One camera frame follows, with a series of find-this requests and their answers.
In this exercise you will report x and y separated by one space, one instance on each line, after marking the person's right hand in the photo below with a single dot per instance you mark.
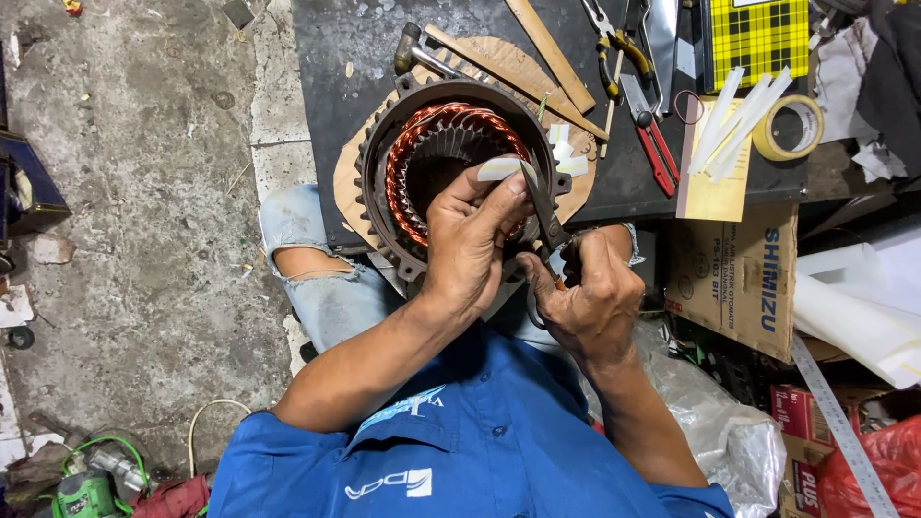
597 302

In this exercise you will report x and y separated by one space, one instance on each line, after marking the silver metal tool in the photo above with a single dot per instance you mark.
662 43

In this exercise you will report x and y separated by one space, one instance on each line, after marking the white paper scraps on stator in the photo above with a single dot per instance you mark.
568 162

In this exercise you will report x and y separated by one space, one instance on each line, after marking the heap of cloths and paper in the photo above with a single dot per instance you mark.
878 79

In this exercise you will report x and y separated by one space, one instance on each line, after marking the dark red cloth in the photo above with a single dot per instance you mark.
173 498

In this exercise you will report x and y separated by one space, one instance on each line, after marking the black tape roll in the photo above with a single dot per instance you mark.
20 337

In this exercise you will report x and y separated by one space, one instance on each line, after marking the masking tape roll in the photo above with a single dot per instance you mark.
764 137

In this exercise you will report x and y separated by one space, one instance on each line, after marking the green power tool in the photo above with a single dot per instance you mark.
86 493

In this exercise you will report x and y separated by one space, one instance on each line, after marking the small metal hammer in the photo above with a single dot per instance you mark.
414 49

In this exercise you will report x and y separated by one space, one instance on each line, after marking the black metal scissors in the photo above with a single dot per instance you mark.
545 212

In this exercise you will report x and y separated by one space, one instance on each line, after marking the person's left hand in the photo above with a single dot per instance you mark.
464 248

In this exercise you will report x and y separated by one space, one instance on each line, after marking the round brown cardboard sheet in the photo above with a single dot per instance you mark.
504 61

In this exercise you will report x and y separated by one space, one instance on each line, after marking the small brown and red carton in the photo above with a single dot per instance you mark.
804 482

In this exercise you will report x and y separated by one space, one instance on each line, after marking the dark blue box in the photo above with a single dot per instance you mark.
32 183

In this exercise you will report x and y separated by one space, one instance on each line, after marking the white paper roll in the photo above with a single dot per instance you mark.
856 324

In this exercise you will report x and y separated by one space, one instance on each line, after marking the white insulation paper piece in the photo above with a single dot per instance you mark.
496 169

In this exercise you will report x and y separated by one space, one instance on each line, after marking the person's blue shirt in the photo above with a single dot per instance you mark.
489 446

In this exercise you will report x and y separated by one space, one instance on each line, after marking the wide flat wooden stick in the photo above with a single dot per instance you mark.
550 54

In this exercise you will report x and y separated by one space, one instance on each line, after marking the red carton box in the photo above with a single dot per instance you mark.
802 414

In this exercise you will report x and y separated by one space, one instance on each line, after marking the yellow paper sheet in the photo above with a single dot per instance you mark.
712 198

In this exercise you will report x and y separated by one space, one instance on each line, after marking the red plastic bag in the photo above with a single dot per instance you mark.
878 475

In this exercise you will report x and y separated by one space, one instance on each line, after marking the red rubber band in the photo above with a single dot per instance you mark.
676 108

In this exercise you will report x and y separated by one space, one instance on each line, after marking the yellow plaid box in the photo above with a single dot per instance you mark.
755 39

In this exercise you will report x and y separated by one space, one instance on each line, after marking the brown printed cardboard box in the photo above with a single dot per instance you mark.
734 280

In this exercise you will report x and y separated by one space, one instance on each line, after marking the clear plastic bag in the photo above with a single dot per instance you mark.
719 432

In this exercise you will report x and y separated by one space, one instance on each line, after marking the long flat wooden stick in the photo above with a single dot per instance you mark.
504 75

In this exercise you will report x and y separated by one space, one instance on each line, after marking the person's torn light jeans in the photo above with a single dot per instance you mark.
338 302

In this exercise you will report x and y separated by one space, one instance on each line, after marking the thin round wooden stick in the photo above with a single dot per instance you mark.
611 104

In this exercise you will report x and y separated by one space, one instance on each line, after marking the long metal ruler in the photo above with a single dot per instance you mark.
838 424

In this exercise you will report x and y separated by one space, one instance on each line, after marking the motor stator with copper windings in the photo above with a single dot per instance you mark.
403 129

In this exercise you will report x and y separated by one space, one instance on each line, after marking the bundle of white paper strips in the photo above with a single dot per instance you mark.
727 126

